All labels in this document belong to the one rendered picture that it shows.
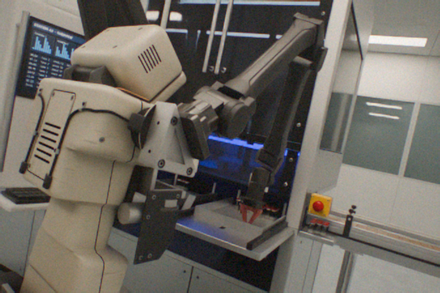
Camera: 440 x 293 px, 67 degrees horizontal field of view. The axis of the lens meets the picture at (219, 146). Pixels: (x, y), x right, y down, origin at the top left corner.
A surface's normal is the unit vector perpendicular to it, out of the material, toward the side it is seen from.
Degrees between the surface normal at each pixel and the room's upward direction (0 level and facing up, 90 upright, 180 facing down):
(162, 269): 90
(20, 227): 90
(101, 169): 90
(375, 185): 90
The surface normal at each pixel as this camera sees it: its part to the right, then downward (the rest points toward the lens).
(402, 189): -0.44, -0.04
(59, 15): 0.78, 0.19
